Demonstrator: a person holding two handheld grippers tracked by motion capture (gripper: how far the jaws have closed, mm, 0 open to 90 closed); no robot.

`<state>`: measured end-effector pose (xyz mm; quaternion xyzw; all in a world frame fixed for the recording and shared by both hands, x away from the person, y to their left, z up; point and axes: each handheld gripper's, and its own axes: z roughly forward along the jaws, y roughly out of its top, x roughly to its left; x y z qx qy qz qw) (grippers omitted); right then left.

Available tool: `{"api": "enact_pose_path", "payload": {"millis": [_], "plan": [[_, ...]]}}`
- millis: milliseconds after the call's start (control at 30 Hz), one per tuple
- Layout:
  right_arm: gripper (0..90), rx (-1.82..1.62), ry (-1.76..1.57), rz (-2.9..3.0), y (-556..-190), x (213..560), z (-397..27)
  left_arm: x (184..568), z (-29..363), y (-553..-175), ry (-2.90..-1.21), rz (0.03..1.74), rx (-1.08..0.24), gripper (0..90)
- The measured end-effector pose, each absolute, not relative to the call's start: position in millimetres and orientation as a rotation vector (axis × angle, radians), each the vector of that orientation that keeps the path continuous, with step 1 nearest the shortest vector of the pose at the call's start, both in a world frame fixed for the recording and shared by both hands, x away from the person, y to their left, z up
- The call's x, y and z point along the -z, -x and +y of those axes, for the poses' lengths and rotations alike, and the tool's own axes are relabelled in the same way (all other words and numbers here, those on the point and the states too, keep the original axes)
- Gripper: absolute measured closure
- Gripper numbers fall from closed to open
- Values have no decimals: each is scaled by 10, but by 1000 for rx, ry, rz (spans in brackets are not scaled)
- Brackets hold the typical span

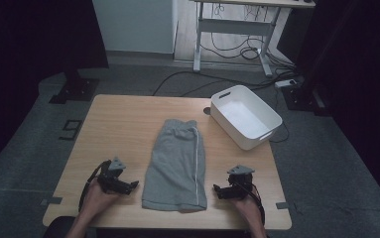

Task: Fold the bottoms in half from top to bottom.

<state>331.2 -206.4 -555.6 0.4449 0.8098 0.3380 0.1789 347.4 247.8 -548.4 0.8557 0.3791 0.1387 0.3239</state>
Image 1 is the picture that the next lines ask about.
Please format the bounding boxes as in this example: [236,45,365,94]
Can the long black floor cable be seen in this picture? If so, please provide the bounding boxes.
[152,69,298,97]

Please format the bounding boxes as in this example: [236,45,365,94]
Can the grey shorts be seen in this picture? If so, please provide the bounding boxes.
[140,118,208,213]

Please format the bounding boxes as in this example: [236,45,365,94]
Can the person's right hand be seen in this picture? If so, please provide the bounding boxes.
[231,194,265,230]

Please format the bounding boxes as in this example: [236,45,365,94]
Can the thin black looped floor cable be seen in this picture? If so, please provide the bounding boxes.
[269,88,291,144]

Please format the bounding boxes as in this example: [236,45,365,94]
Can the person's dark clothed leg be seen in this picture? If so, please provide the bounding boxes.
[43,215,79,238]

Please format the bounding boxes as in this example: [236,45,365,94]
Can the white power strip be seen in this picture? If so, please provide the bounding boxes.
[274,78,298,90]

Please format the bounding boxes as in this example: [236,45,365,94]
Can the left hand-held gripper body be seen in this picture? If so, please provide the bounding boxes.
[95,156,130,195]

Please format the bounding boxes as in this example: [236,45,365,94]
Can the person's left hand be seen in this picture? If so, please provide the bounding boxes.
[78,179,123,220]

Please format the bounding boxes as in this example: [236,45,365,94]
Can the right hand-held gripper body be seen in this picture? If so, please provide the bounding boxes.
[226,165,256,201]

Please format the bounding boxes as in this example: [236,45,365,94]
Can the white metal desk frame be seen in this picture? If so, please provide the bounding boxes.
[190,0,317,79]

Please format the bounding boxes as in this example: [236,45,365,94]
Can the white plastic basket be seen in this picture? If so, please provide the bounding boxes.
[209,84,284,152]

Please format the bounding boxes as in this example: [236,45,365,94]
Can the black curtain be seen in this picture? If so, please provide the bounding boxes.
[278,0,380,209]
[0,0,109,179]

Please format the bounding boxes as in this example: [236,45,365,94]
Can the black stand base plate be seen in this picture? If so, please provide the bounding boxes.
[48,68,101,105]
[281,82,332,117]

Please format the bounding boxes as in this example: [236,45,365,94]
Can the tangled black cables under desk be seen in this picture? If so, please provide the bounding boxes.
[199,2,299,68]

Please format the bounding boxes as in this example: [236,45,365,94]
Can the left hand-held gripper black cable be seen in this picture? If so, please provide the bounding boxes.
[77,160,112,213]

